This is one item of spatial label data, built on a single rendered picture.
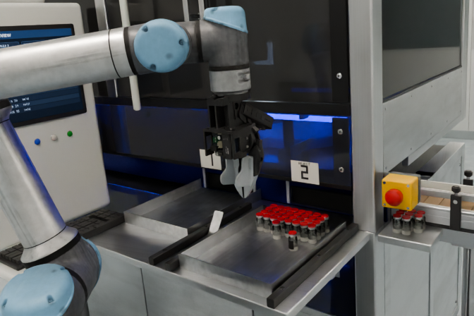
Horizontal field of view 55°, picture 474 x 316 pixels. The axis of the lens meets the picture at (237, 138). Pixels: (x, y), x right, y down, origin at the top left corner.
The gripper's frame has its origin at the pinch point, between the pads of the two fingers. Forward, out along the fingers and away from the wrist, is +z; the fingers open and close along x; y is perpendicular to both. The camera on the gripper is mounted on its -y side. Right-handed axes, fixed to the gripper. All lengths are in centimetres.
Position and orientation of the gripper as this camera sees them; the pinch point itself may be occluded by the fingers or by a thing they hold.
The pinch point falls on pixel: (246, 190)
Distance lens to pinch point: 92.0
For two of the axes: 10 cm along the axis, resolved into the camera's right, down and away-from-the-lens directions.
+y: -6.1, 2.3, -7.6
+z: 0.8, 9.7, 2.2
